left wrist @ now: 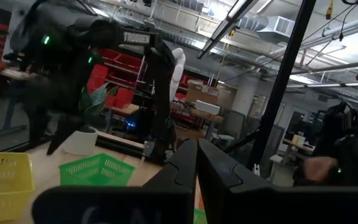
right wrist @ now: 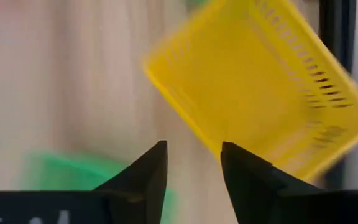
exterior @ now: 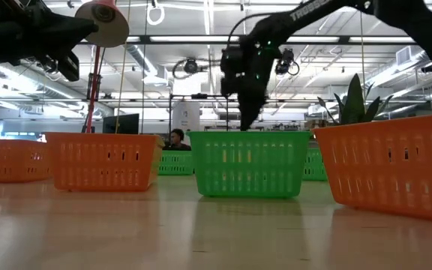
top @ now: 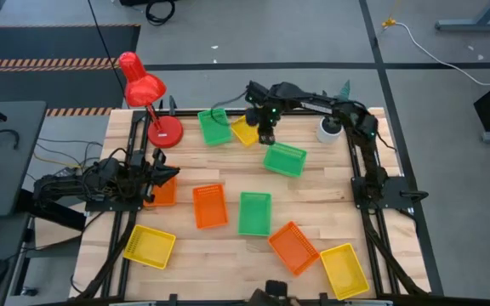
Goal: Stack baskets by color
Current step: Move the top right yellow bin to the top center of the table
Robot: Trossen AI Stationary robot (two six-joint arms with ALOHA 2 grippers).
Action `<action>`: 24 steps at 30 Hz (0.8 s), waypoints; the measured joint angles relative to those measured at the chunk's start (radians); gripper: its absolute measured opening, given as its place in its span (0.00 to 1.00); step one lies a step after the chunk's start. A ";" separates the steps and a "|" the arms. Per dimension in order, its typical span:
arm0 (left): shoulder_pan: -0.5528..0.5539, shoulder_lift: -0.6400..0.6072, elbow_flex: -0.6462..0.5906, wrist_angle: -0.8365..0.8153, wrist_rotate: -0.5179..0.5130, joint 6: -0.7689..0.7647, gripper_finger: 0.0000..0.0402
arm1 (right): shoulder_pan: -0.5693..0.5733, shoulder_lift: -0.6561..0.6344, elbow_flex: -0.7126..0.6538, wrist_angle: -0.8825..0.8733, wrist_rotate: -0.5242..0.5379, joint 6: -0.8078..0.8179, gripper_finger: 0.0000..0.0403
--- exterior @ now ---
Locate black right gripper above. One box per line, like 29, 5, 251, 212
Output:
220, 35, 283, 132

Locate green potted plant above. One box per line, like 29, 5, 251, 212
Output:
316, 73, 395, 127

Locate silver ventilation duct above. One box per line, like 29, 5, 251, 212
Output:
124, 43, 159, 78

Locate person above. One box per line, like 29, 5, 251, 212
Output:
162, 128, 193, 152

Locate black ceiling beam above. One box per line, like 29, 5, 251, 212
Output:
76, 34, 419, 47

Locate green plastic basket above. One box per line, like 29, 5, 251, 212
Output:
301, 147, 329, 182
187, 130, 313, 199
158, 149, 195, 176

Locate black overhead camera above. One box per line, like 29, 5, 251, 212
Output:
172, 56, 212, 80

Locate black camera with cable loop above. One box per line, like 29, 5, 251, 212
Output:
274, 47, 300, 77

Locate white standing banner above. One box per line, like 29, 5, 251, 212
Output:
172, 100, 201, 132

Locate small black box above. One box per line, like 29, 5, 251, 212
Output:
86, 73, 103, 101

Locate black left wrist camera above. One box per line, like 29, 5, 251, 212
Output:
56, 52, 80, 83

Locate white air vent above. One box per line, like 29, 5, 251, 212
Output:
395, 45, 413, 67

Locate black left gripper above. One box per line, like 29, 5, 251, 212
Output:
13, 0, 100, 67

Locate orange plastic basket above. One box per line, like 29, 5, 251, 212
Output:
311, 112, 432, 225
0, 138, 51, 184
44, 131, 166, 193

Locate ceiling light bar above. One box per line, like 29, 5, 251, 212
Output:
349, 36, 416, 44
148, 35, 240, 43
286, 35, 341, 43

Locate white hanging cable loop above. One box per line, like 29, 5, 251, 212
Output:
146, 0, 166, 26

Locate black computer monitor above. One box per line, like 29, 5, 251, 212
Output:
102, 113, 140, 135

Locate red desk lamp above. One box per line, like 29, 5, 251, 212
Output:
74, 0, 131, 134

